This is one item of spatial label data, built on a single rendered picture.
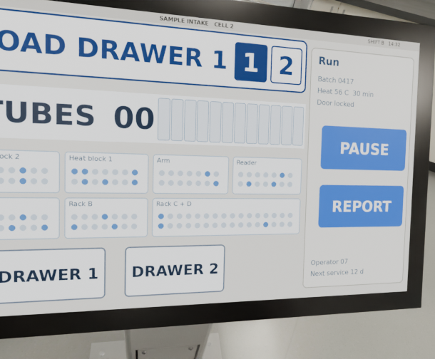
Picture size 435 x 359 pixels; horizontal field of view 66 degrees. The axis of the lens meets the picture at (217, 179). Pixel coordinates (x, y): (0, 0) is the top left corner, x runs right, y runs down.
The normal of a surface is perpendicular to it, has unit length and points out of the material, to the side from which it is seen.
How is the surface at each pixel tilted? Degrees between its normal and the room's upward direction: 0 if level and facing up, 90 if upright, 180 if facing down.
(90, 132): 50
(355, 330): 0
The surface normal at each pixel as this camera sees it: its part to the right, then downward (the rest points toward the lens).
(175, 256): 0.20, 0.05
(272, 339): 0.15, -0.73
